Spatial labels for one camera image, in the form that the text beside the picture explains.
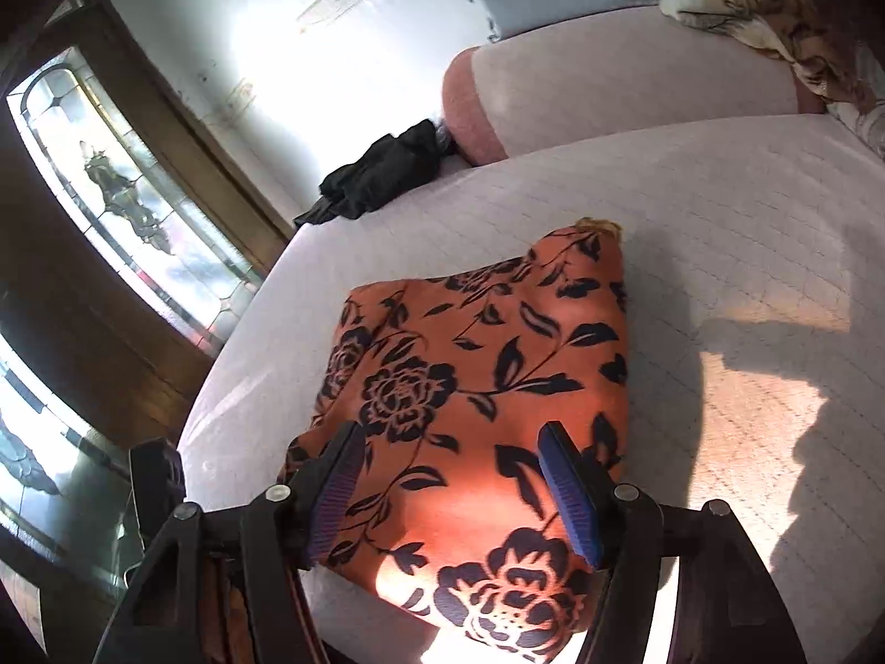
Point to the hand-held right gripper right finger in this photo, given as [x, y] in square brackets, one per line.
[570, 491]

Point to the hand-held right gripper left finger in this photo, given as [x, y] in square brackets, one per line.
[339, 491]

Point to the orange black floral garment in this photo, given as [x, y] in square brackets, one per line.
[449, 332]

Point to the wooden door with glass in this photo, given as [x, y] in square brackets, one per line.
[104, 235]

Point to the white quilted bed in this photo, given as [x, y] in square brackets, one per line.
[726, 221]

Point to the black cloth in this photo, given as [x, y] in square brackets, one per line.
[380, 176]

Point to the pink bolster cushion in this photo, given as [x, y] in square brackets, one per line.
[588, 83]

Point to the tiger print blanket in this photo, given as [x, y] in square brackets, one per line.
[781, 14]

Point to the wall switch plate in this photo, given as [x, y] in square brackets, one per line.
[242, 95]

